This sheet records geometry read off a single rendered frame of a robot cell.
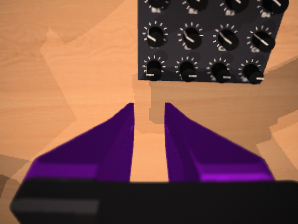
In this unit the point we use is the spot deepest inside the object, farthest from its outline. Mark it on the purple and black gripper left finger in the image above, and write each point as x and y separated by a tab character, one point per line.
93	153

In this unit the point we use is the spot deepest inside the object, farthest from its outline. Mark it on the black knob box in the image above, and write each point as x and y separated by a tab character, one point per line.
215	29

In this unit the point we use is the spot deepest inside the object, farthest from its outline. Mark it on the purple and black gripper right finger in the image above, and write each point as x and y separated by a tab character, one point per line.
206	155

